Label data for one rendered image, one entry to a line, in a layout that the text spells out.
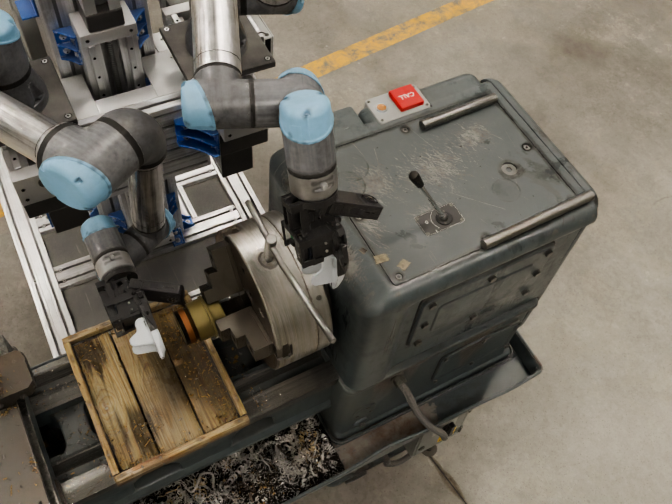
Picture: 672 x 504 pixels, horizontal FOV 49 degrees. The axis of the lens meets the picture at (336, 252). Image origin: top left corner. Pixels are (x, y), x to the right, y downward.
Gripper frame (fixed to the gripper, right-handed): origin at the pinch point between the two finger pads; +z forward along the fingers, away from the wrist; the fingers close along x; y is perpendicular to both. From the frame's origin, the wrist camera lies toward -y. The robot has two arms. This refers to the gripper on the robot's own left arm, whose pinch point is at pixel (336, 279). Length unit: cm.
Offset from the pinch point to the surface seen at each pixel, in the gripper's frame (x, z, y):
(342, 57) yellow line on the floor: -208, 71, -110
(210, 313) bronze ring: -22.2, 16.9, 18.3
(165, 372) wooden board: -33, 38, 29
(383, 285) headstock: -3.3, 9.5, -11.0
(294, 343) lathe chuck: -9.6, 21.2, 6.2
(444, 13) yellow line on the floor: -216, 68, -173
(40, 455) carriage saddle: -24, 37, 59
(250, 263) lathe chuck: -19.1, 5.8, 9.0
